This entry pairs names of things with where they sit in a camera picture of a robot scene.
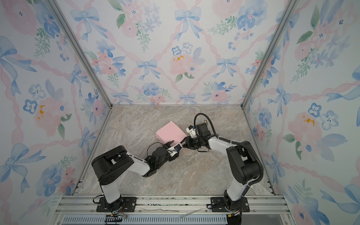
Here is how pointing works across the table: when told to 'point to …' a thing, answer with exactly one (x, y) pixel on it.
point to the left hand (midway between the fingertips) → (176, 144)
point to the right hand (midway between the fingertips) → (181, 144)
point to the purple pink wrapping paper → (169, 132)
